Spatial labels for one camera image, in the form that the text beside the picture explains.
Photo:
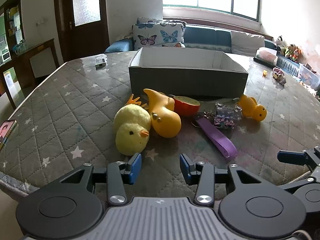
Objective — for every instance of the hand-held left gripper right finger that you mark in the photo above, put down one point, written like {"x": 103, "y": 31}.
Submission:
{"x": 185, "y": 167}

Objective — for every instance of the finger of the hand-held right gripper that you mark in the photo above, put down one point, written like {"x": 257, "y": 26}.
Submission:
{"x": 291, "y": 157}

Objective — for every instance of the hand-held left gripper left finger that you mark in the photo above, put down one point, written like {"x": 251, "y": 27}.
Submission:
{"x": 135, "y": 167}

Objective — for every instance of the yellow plush chick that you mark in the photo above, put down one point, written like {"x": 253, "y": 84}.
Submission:
{"x": 132, "y": 125}

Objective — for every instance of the purple candy packet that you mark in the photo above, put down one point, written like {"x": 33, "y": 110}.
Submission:
{"x": 217, "y": 138}

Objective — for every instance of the large yellow rubber duck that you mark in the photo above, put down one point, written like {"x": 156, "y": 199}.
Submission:
{"x": 166, "y": 122}

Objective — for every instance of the red half apple toy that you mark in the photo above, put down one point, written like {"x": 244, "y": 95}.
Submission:
{"x": 186, "y": 108}

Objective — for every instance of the small yellow rubber duck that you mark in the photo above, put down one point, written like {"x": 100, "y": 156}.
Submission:
{"x": 252, "y": 107}

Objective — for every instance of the grey cardboard box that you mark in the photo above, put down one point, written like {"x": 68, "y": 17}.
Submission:
{"x": 187, "y": 82}

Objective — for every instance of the dark round mat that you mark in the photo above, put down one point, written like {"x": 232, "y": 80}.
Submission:
{"x": 212, "y": 99}

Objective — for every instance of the clear plastic storage bin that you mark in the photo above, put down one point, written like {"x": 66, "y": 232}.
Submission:
{"x": 310, "y": 77}

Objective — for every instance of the small toy car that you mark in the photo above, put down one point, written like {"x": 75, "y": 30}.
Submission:
{"x": 278, "y": 76}

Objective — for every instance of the quilted grey star table cover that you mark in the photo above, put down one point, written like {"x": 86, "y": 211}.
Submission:
{"x": 75, "y": 110}

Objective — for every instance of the orange plush toy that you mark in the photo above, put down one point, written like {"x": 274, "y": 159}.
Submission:
{"x": 296, "y": 53}

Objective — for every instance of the yellow green plush toy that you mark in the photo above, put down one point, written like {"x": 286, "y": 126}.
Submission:
{"x": 288, "y": 51}

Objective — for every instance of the grey remote control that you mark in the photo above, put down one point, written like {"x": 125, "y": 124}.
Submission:
{"x": 100, "y": 62}

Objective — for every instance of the black white plush toy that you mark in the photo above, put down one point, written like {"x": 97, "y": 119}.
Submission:
{"x": 279, "y": 43}

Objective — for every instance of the white cushion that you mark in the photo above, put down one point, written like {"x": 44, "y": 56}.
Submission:
{"x": 247, "y": 42}

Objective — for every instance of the blue sofa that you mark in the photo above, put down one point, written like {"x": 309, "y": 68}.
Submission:
{"x": 205, "y": 38}

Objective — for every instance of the large butterfly print pillow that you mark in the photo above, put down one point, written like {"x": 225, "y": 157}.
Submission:
{"x": 157, "y": 36}

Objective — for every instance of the smartphone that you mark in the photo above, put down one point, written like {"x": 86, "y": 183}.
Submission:
{"x": 6, "y": 133}

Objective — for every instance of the dark wooden door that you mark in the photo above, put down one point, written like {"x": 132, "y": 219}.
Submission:
{"x": 65, "y": 40}

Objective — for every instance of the flat butterfly print pillow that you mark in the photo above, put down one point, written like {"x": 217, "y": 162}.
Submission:
{"x": 150, "y": 20}

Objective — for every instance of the wooden display cabinet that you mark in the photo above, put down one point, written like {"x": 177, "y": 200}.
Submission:
{"x": 22, "y": 62}

